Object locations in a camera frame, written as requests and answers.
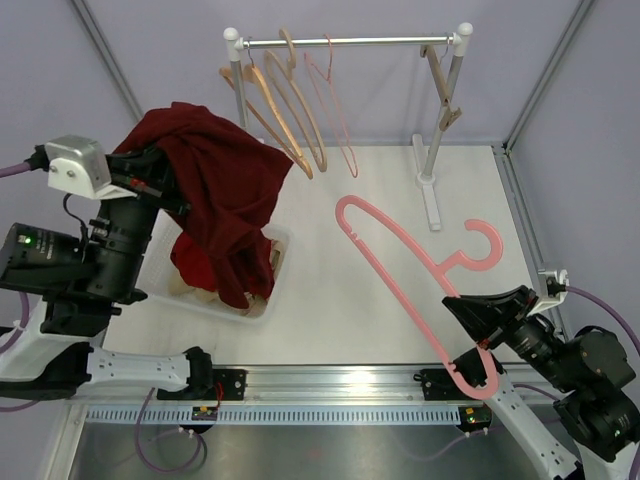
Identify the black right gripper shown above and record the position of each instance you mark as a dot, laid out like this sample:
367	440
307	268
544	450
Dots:
484	315

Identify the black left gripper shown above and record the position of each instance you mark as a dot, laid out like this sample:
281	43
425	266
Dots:
148	174

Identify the dark maroon t shirt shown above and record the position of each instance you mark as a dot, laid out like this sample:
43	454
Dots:
230	179

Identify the bright red t shirt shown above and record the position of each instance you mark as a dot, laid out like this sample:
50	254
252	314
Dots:
192	264

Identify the beige wooden hanger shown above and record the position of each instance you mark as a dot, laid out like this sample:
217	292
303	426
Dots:
281	75

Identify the beige t shirt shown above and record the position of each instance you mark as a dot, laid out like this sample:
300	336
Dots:
243	277

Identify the thin pink wire hanger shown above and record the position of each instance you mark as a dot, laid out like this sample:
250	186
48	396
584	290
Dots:
336	119

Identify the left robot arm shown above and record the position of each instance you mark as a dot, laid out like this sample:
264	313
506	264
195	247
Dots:
84	281

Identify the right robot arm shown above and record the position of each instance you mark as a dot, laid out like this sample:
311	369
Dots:
590	370

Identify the light wood hanger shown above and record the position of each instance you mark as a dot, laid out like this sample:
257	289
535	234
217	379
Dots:
278	129

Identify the wooden clip hanger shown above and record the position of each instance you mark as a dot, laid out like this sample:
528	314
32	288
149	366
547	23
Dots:
449	116

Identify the metal clothes rack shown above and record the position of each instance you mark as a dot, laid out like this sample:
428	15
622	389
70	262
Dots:
450	48

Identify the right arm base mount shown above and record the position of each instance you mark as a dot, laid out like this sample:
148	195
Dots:
436	384

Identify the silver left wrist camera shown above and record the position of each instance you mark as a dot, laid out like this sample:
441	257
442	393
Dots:
78	166

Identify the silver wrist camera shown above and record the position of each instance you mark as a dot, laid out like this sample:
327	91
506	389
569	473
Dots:
78	166
553	289

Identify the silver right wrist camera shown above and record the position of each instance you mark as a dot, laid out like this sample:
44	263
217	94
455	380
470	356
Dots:
553	289

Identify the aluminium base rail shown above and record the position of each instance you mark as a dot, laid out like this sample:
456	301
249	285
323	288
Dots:
390	384

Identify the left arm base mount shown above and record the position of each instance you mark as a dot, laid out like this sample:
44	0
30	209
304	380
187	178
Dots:
207	381

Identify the white slotted cable duct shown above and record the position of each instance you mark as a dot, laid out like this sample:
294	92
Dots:
315	415

